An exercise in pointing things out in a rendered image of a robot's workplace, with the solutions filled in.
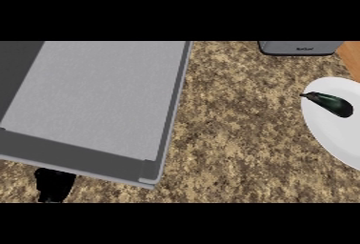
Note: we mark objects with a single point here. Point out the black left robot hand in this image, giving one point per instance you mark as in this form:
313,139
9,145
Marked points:
53,186

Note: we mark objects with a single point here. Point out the large grey flat tray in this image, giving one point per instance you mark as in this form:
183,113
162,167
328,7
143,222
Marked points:
93,101

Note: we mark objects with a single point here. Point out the white round plate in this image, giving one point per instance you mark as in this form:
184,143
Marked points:
335,133

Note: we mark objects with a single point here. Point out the dark green eggplant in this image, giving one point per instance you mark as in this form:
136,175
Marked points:
335,103

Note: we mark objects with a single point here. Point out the dark grey appliance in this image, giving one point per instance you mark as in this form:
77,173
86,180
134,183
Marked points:
300,47

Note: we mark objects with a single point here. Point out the brown wooden board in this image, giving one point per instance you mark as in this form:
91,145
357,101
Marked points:
351,58

